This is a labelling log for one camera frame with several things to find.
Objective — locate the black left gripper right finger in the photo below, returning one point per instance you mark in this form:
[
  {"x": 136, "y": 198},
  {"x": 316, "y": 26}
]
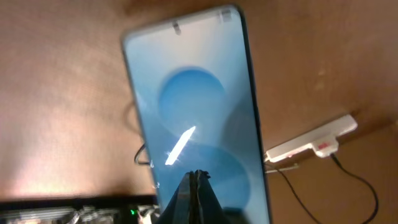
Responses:
[{"x": 207, "y": 209}]

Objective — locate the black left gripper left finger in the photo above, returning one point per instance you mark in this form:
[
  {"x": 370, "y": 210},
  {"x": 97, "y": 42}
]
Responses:
[{"x": 181, "y": 208}]

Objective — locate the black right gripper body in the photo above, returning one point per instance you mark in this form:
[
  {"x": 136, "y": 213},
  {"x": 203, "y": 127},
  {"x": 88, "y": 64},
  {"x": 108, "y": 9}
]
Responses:
[{"x": 103, "y": 209}]

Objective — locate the blue Galaxy smartphone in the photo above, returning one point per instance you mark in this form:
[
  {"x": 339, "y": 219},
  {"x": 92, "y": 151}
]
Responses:
[{"x": 195, "y": 95}]

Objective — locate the white charger plug adapter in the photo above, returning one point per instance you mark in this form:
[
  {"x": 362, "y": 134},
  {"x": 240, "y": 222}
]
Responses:
[{"x": 324, "y": 147}]

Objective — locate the white power strip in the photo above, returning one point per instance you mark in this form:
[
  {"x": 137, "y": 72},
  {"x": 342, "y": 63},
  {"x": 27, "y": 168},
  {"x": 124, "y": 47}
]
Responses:
[{"x": 335, "y": 128}]

